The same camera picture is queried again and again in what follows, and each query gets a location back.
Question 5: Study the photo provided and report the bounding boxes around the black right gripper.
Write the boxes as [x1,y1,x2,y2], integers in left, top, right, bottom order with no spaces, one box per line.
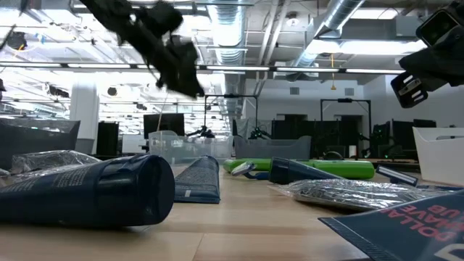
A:
[390,9,464,109]

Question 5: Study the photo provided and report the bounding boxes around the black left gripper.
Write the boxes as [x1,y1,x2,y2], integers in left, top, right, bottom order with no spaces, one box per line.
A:
[123,2,206,98]

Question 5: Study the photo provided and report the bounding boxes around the green travel bottle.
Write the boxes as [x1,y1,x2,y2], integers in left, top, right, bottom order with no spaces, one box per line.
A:
[223,158,280,173]
[310,159,376,181]

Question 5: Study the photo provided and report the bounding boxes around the black puff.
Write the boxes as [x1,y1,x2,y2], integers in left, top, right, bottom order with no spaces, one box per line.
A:
[268,178,454,212]
[0,149,102,188]

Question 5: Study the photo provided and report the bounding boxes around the dark blue tube red print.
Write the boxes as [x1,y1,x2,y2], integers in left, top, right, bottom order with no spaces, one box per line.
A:
[318,190,464,261]

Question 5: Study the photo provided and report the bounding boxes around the black background monitor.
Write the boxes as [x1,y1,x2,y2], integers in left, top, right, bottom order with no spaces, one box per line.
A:
[143,113,186,141]

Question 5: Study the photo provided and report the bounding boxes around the dark background monitors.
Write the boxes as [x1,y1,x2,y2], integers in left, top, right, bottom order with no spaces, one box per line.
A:
[373,118,438,157]

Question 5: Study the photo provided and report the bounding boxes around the clear plastic bin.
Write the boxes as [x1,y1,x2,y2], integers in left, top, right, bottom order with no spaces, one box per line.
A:
[147,130,233,166]

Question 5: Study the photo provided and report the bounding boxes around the long ceiling light strip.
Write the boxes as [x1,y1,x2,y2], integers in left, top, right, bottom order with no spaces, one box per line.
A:
[0,62,407,75]

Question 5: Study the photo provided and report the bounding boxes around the black cabinet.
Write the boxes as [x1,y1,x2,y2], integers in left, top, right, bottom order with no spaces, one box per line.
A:
[96,121,120,157]

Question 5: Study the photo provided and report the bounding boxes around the white plastic bin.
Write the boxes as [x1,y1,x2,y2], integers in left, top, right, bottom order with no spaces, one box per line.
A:
[412,126,464,188]

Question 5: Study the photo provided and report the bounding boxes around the white pillar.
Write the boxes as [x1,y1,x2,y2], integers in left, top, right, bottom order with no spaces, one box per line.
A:
[69,80,100,155]

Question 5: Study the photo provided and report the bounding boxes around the smoky grey translucent bin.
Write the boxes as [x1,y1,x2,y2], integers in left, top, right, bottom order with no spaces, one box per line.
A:
[233,136,312,160]

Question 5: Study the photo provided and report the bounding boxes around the dark grey plastic bin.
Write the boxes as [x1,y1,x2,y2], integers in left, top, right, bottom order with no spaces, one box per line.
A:
[0,117,81,170]

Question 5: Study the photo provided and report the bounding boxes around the black ceiling fixture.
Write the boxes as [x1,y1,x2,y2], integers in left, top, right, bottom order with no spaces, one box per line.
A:
[7,31,28,51]

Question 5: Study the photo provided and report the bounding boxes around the black background frame rig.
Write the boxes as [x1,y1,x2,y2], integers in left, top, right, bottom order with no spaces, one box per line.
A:
[203,94,259,141]
[320,97,372,159]

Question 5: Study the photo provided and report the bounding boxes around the round silver ventilation duct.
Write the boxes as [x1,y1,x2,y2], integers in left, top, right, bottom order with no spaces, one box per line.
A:
[207,0,248,123]

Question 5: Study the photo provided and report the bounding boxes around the slanted silver ventilation duct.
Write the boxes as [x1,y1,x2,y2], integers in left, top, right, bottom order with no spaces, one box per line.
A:
[286,0,366,81]

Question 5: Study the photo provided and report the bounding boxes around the yellow hanging cord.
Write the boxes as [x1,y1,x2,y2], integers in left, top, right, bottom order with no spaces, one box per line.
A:
[329,54,337,91]

